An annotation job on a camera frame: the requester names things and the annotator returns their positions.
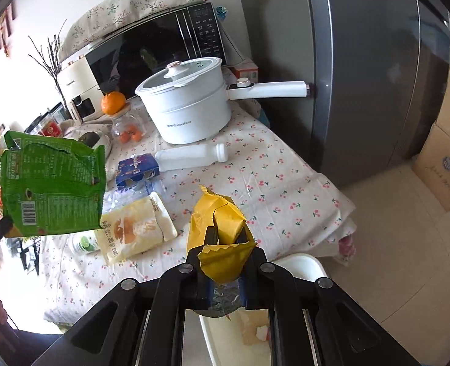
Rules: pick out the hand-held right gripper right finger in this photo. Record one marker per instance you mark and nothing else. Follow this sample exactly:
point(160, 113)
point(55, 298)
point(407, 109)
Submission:
point(257, 274)

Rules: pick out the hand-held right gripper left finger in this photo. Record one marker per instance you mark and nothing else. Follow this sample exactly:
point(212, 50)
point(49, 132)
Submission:
point(198, 274)

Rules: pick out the white plastic bin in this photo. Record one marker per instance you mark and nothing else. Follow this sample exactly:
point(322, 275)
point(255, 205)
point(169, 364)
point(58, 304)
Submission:
point(301, 265)

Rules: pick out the yellow snack packet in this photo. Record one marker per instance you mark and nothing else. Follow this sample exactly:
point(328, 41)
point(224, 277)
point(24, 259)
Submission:
point(225, 221)

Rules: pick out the green snack packet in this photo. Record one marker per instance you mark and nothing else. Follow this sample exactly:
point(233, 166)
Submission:
point(53, 183)

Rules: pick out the cream bread packet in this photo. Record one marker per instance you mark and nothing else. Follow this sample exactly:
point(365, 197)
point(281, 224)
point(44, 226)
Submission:
point(133, 228)

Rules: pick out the lime print cup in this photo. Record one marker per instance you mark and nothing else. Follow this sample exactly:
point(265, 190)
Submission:
point(84, 244)

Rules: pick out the clear plastic bottle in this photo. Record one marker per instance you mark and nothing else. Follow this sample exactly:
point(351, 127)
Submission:
point(131, 198)

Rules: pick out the white plastic bottle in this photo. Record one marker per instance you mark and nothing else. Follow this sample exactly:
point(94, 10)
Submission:
point(187, 158)

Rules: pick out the blue carton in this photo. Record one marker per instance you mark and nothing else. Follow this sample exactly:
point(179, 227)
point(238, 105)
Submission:
point(137, 167)

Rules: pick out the cherry print tablecloth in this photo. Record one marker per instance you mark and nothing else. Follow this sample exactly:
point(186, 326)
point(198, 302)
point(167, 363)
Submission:
point(267, 183)

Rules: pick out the dark green squash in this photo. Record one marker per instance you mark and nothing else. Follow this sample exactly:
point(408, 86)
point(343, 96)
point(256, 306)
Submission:
point(88, 139)

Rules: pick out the white bowl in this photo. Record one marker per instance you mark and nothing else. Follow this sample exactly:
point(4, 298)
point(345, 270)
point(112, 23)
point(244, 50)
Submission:
point(105, 143)

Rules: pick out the small orange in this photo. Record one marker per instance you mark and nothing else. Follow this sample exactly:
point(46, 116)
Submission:
point(136, 135)
point(123, 136)

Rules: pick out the white electric pot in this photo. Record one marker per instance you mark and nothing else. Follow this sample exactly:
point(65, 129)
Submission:
point(190, 114)

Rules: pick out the glass jar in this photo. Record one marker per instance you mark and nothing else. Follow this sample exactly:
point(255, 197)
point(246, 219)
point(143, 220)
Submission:
point(128, 124)

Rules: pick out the white air fryer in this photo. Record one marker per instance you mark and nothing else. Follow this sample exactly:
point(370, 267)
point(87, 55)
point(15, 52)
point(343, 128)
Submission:
point(76, 80)

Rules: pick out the large orange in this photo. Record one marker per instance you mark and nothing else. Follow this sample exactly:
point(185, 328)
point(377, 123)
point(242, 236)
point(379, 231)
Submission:
point(113, 103)

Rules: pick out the dried branches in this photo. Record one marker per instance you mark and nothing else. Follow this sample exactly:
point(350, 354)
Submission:
point(49, 57)

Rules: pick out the red and white small box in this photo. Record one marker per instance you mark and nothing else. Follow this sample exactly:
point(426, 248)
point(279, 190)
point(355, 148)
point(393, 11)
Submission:
point(246, 70)

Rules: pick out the large cardboard box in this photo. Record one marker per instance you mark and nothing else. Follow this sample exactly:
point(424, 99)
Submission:
point(442, 167)

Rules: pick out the black microwave oven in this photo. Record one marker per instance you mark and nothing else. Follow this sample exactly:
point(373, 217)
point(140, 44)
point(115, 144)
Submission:
point(133, 57)

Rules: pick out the grey refrigerator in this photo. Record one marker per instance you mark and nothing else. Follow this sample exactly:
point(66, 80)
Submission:
point(362, 64)

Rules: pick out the red wall hanging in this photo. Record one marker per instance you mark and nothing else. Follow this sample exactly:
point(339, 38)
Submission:
point(4, 30)

